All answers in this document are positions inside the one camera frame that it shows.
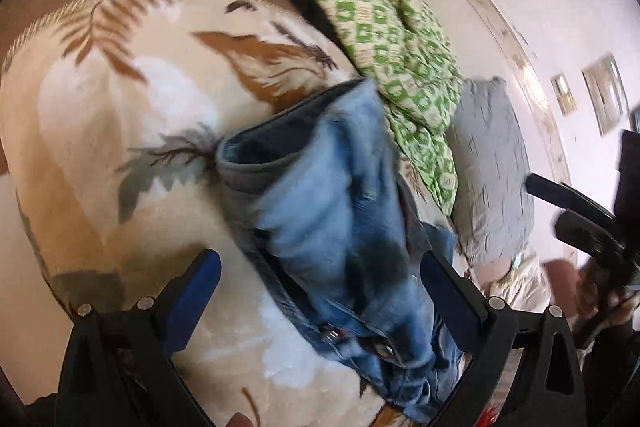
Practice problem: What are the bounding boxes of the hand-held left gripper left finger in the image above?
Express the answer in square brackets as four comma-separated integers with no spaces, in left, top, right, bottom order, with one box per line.
[57,249,222,427]

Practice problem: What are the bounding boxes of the grey quilted pillow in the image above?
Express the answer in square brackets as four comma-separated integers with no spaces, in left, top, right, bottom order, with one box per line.
[445,77,536,268]

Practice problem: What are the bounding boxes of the small beige wall switch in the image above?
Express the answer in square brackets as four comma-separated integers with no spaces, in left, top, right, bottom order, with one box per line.
[550,74,577,116]

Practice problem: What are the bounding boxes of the leaf print fleece blanket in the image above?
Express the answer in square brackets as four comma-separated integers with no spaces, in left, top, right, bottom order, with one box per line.
[0,0,481,427]

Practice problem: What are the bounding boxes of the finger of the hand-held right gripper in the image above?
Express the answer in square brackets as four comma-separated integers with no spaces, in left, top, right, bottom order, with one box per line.
[552,209,628,260]
[525,174,617,228]

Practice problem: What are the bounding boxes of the green checked quilt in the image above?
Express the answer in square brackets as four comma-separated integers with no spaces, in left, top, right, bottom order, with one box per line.
[297,0,466,218]

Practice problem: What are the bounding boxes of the person's right hand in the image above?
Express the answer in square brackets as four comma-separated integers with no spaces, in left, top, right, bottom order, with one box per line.
[575,256,640,325]

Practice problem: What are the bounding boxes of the cream floral cloth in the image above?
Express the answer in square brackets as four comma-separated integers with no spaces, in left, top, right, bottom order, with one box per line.
[475,247,551,314]

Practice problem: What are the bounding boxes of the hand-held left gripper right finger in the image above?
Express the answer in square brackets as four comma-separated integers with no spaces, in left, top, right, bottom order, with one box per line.
[421,252,586,427]

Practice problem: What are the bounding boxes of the blue denim pants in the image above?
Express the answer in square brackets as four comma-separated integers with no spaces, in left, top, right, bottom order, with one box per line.
[215,77,481,425]

